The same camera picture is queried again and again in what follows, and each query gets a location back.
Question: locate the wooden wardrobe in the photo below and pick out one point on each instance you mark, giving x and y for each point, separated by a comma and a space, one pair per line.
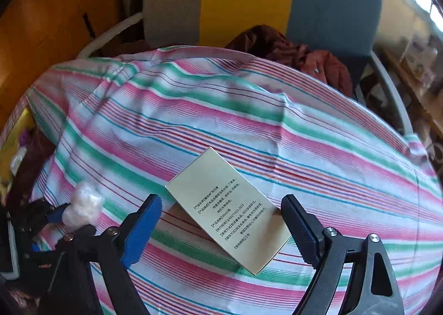
52, 24

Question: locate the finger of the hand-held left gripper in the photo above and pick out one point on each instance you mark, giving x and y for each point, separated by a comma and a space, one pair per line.
57, 214
38, 248

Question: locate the gold tin box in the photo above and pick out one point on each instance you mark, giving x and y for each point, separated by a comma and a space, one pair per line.
26, 121

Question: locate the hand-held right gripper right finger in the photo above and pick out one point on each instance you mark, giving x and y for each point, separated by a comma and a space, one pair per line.
304, 232

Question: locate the white carton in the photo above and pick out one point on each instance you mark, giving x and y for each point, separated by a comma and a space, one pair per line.
418, 55

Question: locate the striped bedsheet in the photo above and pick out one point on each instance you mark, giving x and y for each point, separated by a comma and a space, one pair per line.
242, 121

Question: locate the cream cardboard box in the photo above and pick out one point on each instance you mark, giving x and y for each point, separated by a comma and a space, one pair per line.
225, 207

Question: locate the wooden side table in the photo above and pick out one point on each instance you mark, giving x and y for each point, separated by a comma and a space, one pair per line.
415, 90

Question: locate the dark red cloth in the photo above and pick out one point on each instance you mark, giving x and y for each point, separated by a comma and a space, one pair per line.
277, 48

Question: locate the white plastic bag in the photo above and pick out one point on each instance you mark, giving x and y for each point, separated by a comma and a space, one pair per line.
84, 202

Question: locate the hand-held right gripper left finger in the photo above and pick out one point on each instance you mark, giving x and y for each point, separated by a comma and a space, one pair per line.
140, 232

